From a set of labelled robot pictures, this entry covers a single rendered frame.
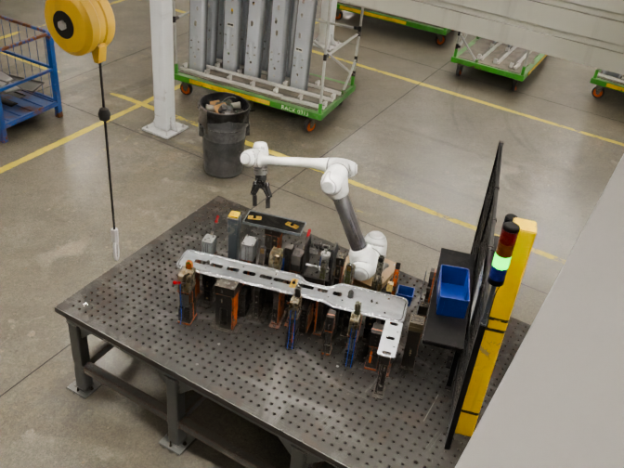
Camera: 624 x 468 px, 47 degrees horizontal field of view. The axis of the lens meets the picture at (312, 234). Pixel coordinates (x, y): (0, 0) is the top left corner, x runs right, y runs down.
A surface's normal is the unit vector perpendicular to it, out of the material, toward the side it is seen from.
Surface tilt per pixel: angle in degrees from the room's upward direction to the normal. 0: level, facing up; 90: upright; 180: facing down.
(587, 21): 90
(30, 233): 0
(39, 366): 0
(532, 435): 0
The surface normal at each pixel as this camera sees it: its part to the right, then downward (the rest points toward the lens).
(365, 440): 0.08, -0.82
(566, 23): -0.52, 0.45
